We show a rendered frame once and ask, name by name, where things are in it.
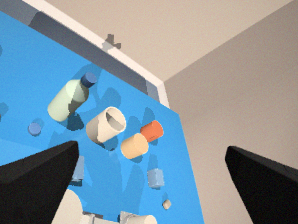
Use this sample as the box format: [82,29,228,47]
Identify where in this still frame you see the reddish-brown cylinder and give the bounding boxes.
[140,120,164,143]

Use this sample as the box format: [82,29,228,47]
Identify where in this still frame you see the grey cube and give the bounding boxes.
[146,169,165,188]
[71,155,85,183]

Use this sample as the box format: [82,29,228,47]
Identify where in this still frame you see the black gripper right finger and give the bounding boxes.
[225,145,298,224]

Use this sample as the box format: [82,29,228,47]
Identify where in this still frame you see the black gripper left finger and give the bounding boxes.
[0,141,80,224]

